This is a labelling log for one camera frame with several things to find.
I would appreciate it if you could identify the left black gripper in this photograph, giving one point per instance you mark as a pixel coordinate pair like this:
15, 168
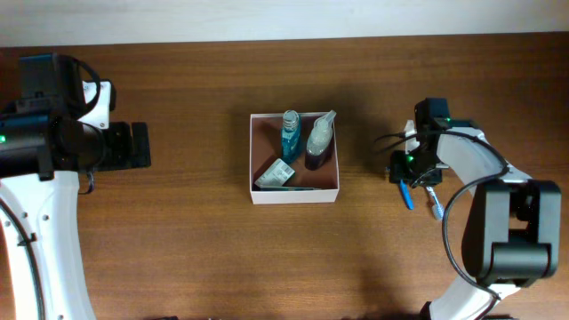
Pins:
123, 145

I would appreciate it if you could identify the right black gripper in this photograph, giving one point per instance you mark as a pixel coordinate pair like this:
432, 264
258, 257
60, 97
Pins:
398, 173

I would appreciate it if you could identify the blue disposable razor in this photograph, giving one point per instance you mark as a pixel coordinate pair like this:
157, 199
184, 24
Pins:
405, 195

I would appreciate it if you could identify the blue white toothbrush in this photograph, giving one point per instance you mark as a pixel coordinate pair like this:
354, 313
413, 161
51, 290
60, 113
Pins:
435, 202

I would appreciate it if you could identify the clear pump soap bottle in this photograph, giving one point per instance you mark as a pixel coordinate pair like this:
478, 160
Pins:
318, 144

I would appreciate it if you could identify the teal mouthwash bottle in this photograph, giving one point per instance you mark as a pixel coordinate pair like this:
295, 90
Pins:
290, 135

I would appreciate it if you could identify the green white soap bar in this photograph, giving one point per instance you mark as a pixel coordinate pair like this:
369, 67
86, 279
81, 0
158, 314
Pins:
276, 175

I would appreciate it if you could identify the green toothpaste tube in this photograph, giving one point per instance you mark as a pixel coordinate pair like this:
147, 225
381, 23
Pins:
287, 189

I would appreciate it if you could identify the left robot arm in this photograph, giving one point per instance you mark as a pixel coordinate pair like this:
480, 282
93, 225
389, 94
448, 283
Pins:
57, 132

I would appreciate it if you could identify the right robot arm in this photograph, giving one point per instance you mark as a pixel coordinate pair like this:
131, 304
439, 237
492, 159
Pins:
500, 230

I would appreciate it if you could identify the white cardboard box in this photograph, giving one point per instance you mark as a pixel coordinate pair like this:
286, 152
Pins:
265, 149

